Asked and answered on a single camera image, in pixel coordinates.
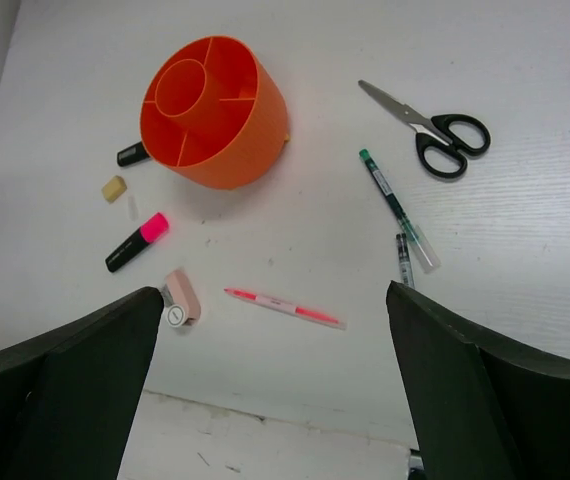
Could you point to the small clear pen cap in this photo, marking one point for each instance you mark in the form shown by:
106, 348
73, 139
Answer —
132, 208

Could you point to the beige eraser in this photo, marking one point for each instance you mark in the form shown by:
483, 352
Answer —
113, 189

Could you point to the pink gel pen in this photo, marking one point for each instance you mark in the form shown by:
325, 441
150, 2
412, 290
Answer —
287, 308

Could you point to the black pen refill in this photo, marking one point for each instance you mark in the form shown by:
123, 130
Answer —
404, 261

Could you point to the pink highlighter marker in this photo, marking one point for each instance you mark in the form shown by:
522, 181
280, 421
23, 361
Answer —
146, 235

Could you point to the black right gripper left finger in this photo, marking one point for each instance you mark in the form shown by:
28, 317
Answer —
68, 397

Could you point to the orange round desk organizer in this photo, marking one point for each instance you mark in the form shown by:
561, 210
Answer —
214, 115

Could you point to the black handled scissors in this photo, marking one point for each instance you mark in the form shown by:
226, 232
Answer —
434, 133

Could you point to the blue highlighter marker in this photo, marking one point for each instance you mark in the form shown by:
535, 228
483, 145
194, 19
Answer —
131, 155

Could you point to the green refill tube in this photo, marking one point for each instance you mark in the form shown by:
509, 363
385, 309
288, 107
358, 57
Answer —
416, 239

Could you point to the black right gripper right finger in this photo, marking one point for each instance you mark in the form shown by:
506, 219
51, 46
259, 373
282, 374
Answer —
483, 405

